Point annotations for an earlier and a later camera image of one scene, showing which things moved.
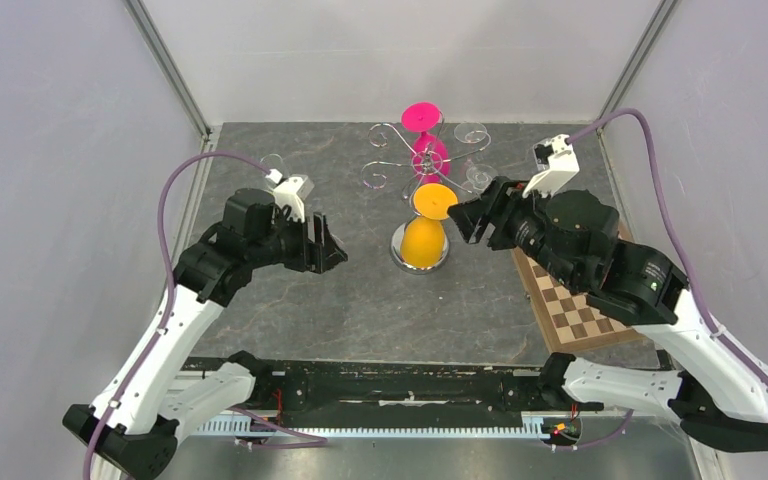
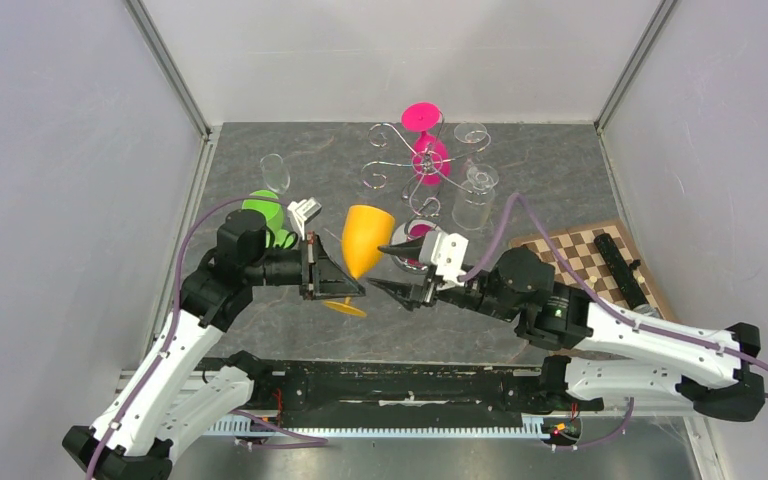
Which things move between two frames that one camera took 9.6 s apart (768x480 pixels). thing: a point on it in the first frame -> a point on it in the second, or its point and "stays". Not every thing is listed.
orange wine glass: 423,237 -> 364,229
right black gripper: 504,202 -> 409,295
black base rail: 310,391 stays
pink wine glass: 430,155 stays
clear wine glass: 272,161 stays
